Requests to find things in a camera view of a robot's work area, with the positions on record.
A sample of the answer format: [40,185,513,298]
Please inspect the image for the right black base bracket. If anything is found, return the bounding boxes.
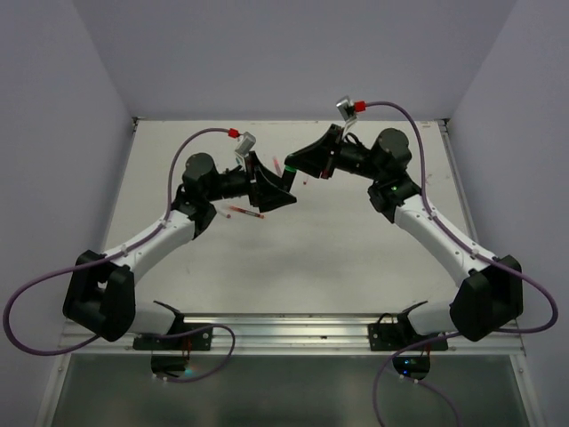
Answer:
[367,313,437,351]

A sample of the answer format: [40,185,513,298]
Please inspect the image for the pink clear pen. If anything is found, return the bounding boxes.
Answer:
[272,157,283,177]

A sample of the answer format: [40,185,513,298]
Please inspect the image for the orange clear pen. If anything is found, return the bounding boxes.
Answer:
[228,205,265,219]

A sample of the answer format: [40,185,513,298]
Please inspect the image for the pink white marker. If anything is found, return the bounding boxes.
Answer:
[215,205,232,219]

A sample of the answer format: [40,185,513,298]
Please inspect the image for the black base bracket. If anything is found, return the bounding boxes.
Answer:
[367,313,437,351]
[132,321,213,352]

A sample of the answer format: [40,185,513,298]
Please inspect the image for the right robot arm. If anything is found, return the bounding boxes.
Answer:
[284,125,524,350]

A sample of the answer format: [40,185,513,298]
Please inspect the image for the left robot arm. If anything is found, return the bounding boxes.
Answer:
[62,152,296,350]

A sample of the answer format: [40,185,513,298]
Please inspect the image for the left black base bracket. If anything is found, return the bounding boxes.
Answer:
[132,321,213,352]

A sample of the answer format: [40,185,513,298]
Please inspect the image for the green black highlighter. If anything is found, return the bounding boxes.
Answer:
[281,165,297,195]

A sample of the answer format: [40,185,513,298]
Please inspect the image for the aluminium mounting rail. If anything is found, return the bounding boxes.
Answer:
[60,314,525,356]

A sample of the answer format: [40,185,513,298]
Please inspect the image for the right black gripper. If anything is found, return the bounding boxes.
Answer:
[285,123,385,181]

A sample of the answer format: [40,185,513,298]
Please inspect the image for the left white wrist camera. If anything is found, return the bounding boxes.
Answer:
[234,132,256,165]

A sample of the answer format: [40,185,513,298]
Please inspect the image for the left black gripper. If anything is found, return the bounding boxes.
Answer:
[204,151,295,213]

